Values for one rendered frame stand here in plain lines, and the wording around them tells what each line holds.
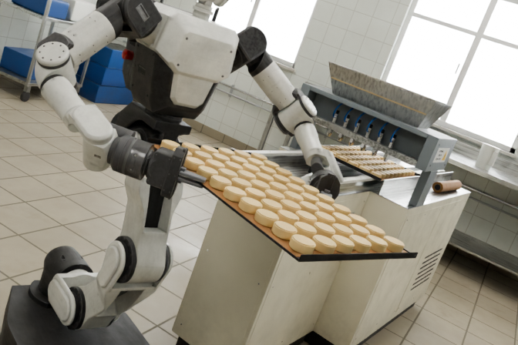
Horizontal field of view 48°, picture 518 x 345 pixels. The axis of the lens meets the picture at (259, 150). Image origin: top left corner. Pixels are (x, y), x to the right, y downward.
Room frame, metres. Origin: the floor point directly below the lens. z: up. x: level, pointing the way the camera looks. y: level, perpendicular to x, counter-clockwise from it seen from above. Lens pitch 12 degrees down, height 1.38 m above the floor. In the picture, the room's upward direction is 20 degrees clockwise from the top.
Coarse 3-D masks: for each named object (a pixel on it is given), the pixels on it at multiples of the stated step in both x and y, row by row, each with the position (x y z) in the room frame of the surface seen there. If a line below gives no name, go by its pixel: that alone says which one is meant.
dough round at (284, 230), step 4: (276, 224) 1.10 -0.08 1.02; (280, 224) 1.11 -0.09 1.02; (284, 224) 1.12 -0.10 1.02; (288, 224) 1.13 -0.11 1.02; (272, 228) 1.10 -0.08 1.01; (276, 228) 1.09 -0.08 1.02; (280, 228) 1.09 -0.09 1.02; (284, 228) 1.10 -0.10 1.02; (288, 228) 1.10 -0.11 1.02; (292, 228) 1.11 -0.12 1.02; (272, 232) 1.10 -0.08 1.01; (276, 232) 1.09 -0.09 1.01; (280, 232) 1.09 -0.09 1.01; (284, 232) 1.09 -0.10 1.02; (288, 232) 1.09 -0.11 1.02; (292, 232) 1.09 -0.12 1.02; (296, 232) 1.10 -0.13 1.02; (280, 236) 1.09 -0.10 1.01; (284, 236) 1.09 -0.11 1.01; (288, 236) 1.09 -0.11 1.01
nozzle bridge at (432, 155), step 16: (320, 96) 2.90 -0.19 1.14; (336, 96) 2.76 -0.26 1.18; (320, 112) 2.88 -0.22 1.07; (352, 112) 2.80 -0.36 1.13; (368, 112) 2.67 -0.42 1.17; (336, 128) 2.77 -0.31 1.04; (352, 128) 2.79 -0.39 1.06; (384, 128) 2.71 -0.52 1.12; (416, 128) 2.60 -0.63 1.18; (368, 144) 2.68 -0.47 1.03; (384, 144) 2.70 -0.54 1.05; (400, 144) 2.66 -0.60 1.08; (416, 144) 2.63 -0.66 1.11; (432, 144) 2.51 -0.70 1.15; (448, 144) 2.67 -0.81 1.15; (416, 160) 2.57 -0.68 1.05; (432, 160) 2.55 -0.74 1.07; (432, 176) 2.65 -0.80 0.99; (416, 192) 2.61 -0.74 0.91
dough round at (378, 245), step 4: (368, 236) 1.24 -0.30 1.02; (372, 236) 1.25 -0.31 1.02; (376, 236) 1.26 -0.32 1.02; (368, 240) 1.23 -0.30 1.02; (372, 240) 1.22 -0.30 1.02; (376, 240) 1.23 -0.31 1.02; (380, 240) 1.24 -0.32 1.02; (384, 240) 1.25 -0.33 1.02; (372, 244) 1.22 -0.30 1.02; (376, 244) 1.22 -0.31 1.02; (380, 244) 1.22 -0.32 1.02; (384, 244) 1.23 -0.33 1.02; (372, 248) 1.22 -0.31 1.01; (376, 248) 1.22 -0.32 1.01; (380, 248) 1.22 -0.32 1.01; (384, 248) 1.22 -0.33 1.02; (380, 252) 1.22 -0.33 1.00; (384, 252) 1.23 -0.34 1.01
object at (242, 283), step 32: (224, 224) 2.13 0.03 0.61; (224, 256) 2.11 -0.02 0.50; (256, 256) 2.04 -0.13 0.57; (288, 256) 2.07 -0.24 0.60; (192, 288) 2.15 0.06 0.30; (224, 288) 2.08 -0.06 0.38; (256, 288) 2.02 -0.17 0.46; (288, 288) 2.17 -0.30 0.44; (320, 288) 2.47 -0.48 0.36; (192, 320) 2.13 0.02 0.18; (224, 320) 2.06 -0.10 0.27; (256, 320) 2.01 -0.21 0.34; (288, 320) 2.28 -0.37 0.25
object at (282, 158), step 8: (256, 152) 2.24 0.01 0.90; (264, 152) 2.30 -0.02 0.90; (272, 152) 2.35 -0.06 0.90; (280, 152) 2.41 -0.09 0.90; (288, 152) 2.47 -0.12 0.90; (296, 152) 2.53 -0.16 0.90; (384, 152) 3.51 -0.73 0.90; (272, 160) 2.36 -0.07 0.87; (280, 160) 2.42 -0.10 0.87; (288, 160) 2.49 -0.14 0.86; (296, 160) 2.55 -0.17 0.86; (304, 160) 2.62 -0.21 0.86; (392, 160) 3.70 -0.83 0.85; (400, 160) 3.84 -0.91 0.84
